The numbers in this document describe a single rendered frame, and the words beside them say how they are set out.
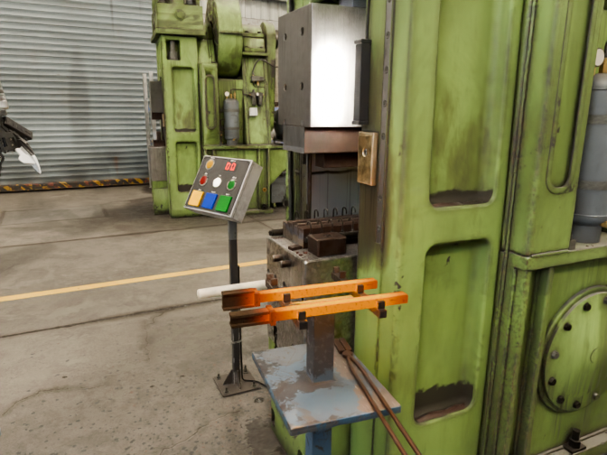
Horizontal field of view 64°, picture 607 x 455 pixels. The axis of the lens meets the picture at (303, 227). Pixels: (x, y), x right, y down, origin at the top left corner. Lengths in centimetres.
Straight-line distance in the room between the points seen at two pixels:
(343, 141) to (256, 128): 497
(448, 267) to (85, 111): 837
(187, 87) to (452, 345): 537
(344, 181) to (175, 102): 467
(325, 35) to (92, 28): 810
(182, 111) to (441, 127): 525
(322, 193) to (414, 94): 77
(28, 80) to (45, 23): 98
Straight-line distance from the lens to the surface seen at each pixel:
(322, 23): 175
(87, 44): 962
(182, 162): 665
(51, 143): 956
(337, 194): 215
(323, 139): 179
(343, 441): 213
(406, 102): 149
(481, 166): 177
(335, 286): 132
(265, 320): 116
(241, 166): 225
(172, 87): 661
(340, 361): 152
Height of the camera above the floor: 143
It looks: 14 degrees down
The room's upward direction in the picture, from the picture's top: 1 degrees clockwise
